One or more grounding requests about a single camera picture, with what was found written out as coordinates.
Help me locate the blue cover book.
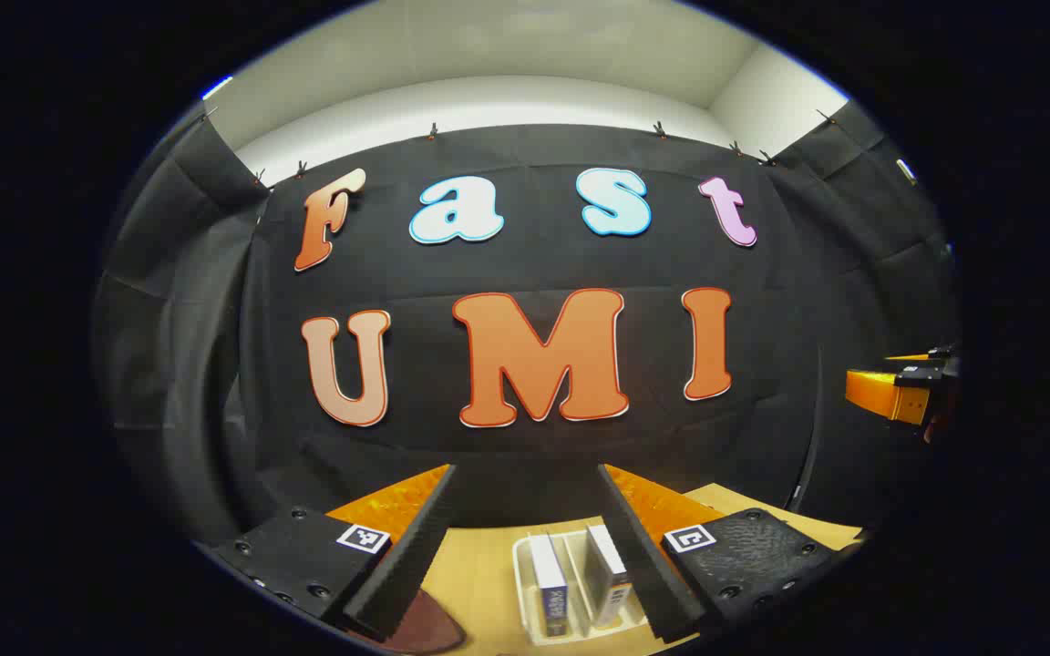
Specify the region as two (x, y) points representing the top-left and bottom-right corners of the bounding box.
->
(530, 535), (571, 638)

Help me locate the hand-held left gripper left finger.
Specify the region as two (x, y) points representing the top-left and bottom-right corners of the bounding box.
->
(211, 463), (458, 643)

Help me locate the brown schoolbag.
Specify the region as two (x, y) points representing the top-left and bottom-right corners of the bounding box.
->
(379, 588), (468, 655)

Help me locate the white bookshelf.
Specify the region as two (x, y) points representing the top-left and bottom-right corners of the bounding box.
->
(513, 524), (663, 644)

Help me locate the black backdrop cloth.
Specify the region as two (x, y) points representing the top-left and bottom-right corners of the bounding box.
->
(92, 98), (959, 548)

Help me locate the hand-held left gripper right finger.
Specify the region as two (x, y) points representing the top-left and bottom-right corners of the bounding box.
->
(598, 463), (840, 643)

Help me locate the dark cover book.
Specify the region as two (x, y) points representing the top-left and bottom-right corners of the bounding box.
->
(585, 525), (632, 630)

